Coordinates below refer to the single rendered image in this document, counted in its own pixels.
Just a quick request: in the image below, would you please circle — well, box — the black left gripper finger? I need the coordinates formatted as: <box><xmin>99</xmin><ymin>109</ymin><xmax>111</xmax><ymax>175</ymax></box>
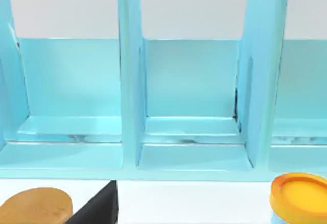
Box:
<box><xmin>65</xmin><ymin>180</ymin><xmax>119</xmax><ymax>224</ymax></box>

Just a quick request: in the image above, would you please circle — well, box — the yellow lidded blue jar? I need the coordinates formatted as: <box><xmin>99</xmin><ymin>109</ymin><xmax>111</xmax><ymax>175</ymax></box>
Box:
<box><xmin>269</xmin><ymin>172</ymin><xmax>327</xmax><ymax>224</ymax></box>

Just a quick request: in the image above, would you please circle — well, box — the brown bread loaf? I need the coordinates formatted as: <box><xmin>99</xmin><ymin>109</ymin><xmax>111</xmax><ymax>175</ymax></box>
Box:
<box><xmin>0</xmin><ymin>187</ymin><xmax>74</xmax><ymax>224</ymax></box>

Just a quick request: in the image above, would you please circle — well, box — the light blue rack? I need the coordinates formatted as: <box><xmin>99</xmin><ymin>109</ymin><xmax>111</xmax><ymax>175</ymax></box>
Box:
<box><xmin>0</xmin><ymin>0</ymin><xmax>327</xmax><ymax>182</ymax></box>

